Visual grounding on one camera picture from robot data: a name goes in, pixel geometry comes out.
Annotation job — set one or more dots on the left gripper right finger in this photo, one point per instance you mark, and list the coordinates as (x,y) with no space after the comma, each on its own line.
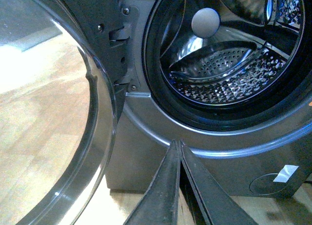
(207,201)

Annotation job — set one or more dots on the round washing machine door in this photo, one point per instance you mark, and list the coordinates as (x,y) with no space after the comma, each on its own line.
(59,102)

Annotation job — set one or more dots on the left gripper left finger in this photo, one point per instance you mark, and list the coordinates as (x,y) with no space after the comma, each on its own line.
(159,205)

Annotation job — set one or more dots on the grey front-load washing machine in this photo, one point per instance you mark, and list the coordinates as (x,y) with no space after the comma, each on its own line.
(230,78)

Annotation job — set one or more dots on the white tape piece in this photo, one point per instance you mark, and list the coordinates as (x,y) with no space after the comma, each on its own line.
(285,173)

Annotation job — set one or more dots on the door hinge bracket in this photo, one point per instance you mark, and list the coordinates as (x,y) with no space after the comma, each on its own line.
(126,35)

